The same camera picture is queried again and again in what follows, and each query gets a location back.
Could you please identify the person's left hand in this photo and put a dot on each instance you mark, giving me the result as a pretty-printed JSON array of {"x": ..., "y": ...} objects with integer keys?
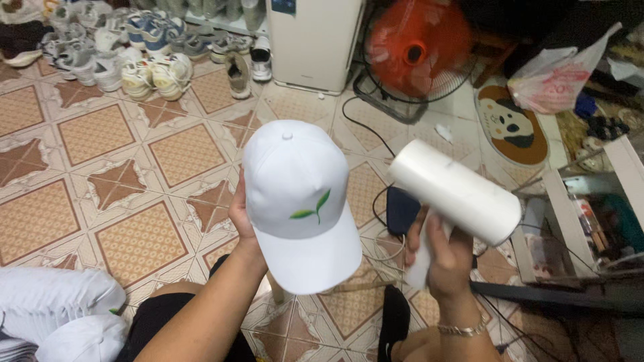
[{"x": 239, "y": 216}]

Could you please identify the person's right hand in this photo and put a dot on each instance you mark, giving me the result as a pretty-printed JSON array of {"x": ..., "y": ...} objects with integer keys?
[{"x": 453, "y": 269}]

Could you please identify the white cap with green leaf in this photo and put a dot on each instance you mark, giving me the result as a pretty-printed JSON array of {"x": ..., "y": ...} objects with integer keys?
[{"x": 297, "y": 211}]

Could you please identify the white hair dryer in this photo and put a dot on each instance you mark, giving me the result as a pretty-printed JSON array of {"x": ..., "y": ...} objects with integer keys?
[{"x": 453, "y": 191}]

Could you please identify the dark blue pouch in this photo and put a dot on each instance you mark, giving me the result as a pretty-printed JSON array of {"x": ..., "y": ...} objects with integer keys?
[{"x": 401, "y": 211}]

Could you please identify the black slipper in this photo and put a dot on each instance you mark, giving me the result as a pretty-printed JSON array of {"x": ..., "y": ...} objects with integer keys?
[{"x": 395, "y": 322}]

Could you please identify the person's right leg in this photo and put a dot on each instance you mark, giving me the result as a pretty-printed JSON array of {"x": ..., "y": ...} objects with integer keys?
[{"x": 417, "y": 348}]

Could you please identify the person's leg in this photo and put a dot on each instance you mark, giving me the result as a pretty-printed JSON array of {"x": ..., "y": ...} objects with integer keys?
[
  {"x": 173, "y": 288},
  {"x": 417, "y": 348}
]

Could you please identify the person's left leg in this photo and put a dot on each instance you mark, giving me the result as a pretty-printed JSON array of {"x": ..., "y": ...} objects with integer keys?
[{"x": 173, "y": 288}]

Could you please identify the black flat bar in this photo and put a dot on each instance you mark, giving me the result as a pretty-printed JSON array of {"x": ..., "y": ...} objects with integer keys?
[{"x": 553, "y": 295}]

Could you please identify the white paper scrap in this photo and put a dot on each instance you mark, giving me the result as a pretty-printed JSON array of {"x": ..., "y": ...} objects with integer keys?
[{"x": 443, "y": 132}]

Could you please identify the person's black shorts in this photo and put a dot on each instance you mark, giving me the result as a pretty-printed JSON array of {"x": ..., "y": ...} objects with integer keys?
[{"x": 151, "y": 322}]

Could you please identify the white open cabinet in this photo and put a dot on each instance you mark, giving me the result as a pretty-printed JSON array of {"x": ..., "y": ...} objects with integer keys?
[{"x": 583, "y": 216}]

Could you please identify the brown dog face mat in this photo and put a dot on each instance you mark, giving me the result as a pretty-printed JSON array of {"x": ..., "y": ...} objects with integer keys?
[{"x": 510, "y": 125}]

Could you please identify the white floor appliance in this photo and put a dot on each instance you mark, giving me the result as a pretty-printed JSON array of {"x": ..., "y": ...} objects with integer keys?
[{"x": 313, "y": 43}]

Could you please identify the heap of sneakers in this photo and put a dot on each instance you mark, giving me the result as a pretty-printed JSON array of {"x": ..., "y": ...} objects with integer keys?
[{"x": 131, "y": 50}]

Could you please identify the pile of white caps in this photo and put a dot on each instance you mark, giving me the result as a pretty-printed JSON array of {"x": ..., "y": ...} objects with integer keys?
[{"x": 55, "y": 311}]

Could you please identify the clear plastic bag pink print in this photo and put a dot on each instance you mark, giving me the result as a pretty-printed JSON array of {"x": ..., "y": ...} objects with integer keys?
[{"x": 553, "y": 80}]

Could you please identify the orange floor fan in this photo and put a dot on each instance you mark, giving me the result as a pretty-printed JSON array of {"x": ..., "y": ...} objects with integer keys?
[{"x": 417, "y": 48}]

